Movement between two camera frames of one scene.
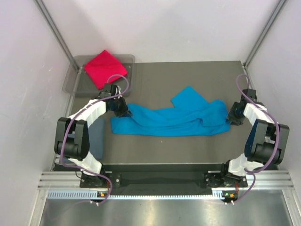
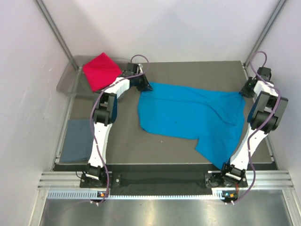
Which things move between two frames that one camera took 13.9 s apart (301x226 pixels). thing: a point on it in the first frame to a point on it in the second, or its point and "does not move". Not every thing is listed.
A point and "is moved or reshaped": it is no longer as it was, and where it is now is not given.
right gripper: x=232 y=117 to x=244 y=92
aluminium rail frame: x=270 y=181 does not move
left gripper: x=124 y=111 to x=145 y=86
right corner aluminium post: x=273 y=18 does not move
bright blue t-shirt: x=193 y=115 is moved or reshaped
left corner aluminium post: x=51 y=24 does not move
